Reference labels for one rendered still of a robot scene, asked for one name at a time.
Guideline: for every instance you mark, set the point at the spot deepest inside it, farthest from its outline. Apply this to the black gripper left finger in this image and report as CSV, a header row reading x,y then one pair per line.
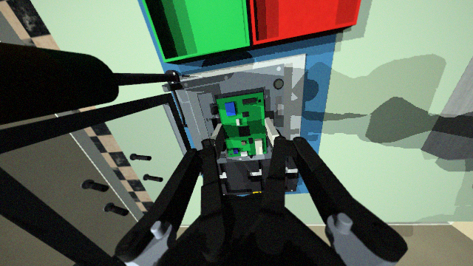
x,y
157,230

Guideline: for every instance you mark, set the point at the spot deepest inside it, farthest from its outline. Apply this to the red open-top bin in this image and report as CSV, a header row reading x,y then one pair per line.
x,y
275,22

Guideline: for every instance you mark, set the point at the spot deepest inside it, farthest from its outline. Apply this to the green open-top bin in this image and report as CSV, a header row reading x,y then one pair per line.
x,y
194,30

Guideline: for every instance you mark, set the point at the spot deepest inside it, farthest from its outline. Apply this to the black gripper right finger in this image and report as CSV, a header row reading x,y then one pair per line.
x,y
355,233

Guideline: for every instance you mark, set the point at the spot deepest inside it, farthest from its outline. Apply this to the green circuit board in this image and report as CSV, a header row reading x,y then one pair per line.
x,y
243,123

